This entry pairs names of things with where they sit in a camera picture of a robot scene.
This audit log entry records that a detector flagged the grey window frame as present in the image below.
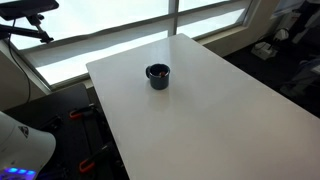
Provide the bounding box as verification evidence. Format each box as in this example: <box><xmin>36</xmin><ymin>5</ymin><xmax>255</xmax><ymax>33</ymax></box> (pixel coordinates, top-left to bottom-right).
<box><xmin>6</xmin><ymin>0</ymin><xmax>262</xmax><ymax>91</ymax></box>

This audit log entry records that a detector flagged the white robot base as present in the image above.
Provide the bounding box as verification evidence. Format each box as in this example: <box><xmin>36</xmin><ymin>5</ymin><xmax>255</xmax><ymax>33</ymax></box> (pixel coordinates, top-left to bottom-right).
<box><xmin>0</xmin><ymin>110</ymin><xmax>57</xmax><ymax>180</ymax></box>

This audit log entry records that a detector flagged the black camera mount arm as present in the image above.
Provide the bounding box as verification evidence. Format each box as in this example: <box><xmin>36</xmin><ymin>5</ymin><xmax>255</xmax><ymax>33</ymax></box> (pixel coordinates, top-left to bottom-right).
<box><xmin>0</xmin><ymin>13</ymin><xmax>55</xmax><ymax>45</ymax></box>

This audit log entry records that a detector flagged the black camera cable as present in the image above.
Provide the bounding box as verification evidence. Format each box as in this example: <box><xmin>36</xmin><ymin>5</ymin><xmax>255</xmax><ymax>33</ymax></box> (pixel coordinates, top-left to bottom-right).
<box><xmin>7</xmin><ymin>19</ymin><xmax>32</xmax><ymax>103</ymax></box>

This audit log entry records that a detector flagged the white floor device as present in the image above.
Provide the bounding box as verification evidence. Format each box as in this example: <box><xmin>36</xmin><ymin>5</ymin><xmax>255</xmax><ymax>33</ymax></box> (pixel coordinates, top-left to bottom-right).
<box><xmin>250</xmin><ymin>40</ymin><xmax>280</xmax><ymax>61</ymax></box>

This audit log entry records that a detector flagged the orange black clamp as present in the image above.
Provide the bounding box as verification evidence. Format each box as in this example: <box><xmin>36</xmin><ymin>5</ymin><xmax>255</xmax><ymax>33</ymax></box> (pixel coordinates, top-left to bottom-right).
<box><xmin>78</xmin><ymin>142</ymin><xmax>116</xmax><ymax>174</ymax></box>
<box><xmin>68</xmin><ymin>104</ymin><xmax>98</xmax><ymax>121</ymax></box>

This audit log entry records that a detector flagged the black robot stand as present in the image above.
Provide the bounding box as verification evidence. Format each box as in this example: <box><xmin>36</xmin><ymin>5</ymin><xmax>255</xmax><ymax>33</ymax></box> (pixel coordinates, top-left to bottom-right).
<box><xmin>2</xmin><ymin>83</ymin><xmax>130</xmax><ymax>180</ymax></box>

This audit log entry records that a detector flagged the dark blue ceramic mug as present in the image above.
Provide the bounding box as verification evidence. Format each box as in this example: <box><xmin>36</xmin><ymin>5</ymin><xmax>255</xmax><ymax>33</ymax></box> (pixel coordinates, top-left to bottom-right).
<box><xmin>145</xmin><ymin>63</ymin><xmax>171</xmax><ymax>91</ymax></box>

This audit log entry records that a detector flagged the black exterior camera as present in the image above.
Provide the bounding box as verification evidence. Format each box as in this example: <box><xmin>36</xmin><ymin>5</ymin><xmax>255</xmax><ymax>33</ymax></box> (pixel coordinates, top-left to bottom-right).
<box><xmin>0</xmin><ymin>0</ymin><xmax>60</xmax><ymax>22</ymax></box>

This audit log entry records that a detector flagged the grey blue floor item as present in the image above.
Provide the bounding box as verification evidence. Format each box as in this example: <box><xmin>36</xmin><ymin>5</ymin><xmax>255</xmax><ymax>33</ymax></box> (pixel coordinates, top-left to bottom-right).
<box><xmin>279</xmin><ymin>57</ymin><xmax>320</xmax><ymax>98</ymax></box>

